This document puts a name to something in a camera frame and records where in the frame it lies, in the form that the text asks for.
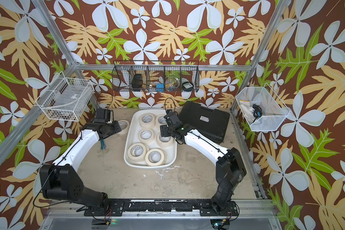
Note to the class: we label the white wire basket left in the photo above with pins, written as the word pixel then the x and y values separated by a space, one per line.
pixel 66 98

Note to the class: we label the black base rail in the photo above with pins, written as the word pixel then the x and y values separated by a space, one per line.
pixel 206 207

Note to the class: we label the white plastic storage box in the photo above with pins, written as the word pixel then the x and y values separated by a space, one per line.
pixel 132 138

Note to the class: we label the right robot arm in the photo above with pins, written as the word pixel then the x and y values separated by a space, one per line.
pixel 230 169

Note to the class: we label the white mesh basket right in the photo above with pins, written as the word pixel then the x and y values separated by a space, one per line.
pixel 262 108

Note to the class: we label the black wire basket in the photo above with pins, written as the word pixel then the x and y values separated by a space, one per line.
pixel 177 76

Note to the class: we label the masking tape roll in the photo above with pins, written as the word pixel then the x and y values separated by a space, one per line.
pixel 124 125
pixel 146 136
pixel 147 120
pixel 155 157
pixel 160 120
pixel 137 152
pixel 164 142

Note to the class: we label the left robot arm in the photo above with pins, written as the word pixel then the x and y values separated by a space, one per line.
pixel 60 180

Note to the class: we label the black plastic tool case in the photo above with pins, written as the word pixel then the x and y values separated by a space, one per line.
pixel 212 123

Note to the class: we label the blue item in basket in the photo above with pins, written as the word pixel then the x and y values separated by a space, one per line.
pixel 160 87

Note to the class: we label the black box in basket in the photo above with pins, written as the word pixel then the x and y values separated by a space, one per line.
pixel 137 82

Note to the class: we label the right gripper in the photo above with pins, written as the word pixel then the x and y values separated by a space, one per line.
pixel 164 130

